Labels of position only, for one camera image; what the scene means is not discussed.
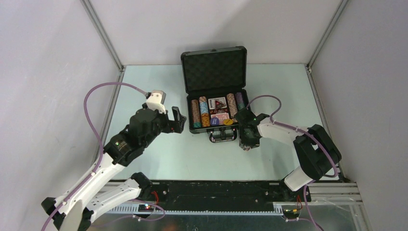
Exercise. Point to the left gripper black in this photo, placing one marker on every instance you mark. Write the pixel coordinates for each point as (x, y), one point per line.
(173, 121)

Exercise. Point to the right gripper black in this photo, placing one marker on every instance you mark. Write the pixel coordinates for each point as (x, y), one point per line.
(247, 140)

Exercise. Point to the yellow round button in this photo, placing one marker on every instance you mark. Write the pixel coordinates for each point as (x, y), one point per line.
(228, 122)

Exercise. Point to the red playing card deck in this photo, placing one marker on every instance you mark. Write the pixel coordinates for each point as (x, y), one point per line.
(221, 117)

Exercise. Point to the blue playing card deck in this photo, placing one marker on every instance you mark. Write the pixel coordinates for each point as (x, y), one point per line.
(210, 102)

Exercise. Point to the black poker set case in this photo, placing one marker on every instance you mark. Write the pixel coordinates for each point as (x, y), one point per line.
(215, 73)

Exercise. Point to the blue small blind button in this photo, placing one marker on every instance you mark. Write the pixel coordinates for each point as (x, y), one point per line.
(214, 121)

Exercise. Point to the black triangular all-in marker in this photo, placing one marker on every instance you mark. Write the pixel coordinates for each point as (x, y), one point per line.
(218, 104)

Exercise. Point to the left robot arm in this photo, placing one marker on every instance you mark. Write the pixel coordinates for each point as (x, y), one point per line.
(80, 206)

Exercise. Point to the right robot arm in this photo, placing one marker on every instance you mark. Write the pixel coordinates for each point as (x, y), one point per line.
(316, 152)

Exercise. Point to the brown teal chip stack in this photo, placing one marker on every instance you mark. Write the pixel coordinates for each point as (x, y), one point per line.
(196, 116)

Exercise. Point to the orange blue chip stack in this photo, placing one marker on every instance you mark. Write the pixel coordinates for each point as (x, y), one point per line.
(204, 111)

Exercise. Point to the purple chip stack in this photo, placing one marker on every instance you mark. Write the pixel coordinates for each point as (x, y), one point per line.
(239, 98)

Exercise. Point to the pink brown chip stack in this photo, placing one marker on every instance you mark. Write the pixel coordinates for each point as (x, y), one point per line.
(232, 105)

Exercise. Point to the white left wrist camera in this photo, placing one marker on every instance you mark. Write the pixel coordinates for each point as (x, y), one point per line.
(156, 101)

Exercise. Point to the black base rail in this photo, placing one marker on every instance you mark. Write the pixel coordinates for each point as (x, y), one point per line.
(217, 196)

